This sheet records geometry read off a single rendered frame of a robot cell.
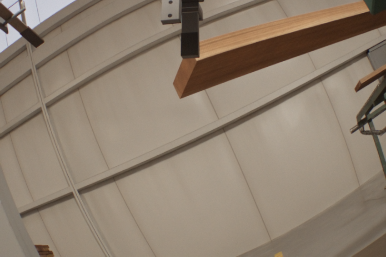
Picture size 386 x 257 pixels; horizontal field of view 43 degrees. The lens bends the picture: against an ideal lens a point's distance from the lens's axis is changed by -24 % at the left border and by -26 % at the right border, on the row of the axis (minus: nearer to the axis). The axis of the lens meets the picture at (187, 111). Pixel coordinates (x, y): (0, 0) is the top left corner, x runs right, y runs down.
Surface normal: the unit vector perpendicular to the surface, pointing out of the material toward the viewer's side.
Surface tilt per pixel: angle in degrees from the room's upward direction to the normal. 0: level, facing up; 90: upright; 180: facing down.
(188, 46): 83
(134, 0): 90
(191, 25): 83
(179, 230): 90
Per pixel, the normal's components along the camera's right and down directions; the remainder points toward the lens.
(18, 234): 0.90, -0.43
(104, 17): -0.14, -0.18
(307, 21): 0.16, -0.31
